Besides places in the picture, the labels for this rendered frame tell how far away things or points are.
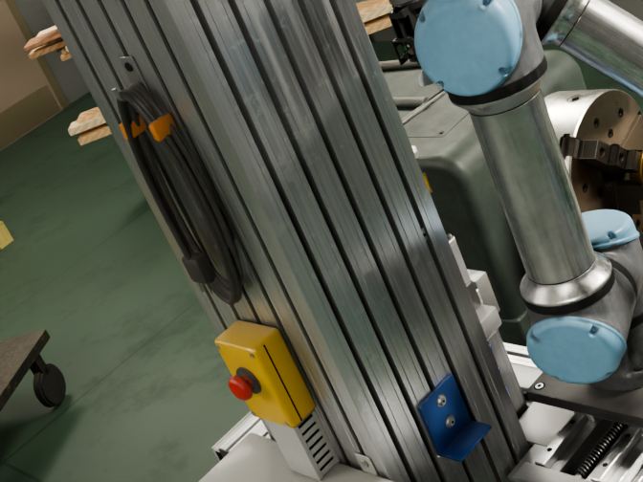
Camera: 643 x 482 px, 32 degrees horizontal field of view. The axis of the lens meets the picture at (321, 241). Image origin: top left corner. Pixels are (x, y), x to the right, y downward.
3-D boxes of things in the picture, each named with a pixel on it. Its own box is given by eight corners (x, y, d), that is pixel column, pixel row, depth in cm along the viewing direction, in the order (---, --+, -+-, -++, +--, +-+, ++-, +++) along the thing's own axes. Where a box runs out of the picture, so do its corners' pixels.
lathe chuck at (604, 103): (557, 272, 229) (514, 137, 216) (630, 193, 247) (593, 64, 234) (595, 274, 223) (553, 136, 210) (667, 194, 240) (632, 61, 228)
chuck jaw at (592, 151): (590, 175, 225) (559, 159, 217) (595, 151, 225) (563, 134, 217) (640, 176, 217) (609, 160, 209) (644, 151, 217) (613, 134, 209)
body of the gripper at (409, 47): (400, 68, 219) (379, 12, 214) (425, 48, 224) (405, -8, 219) (430, 66, 214) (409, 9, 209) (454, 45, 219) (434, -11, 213)
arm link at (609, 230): (661, 271, 156) (637, 189, 150) (648, 330, 146) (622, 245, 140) (578, 280, 162) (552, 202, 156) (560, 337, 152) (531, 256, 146)
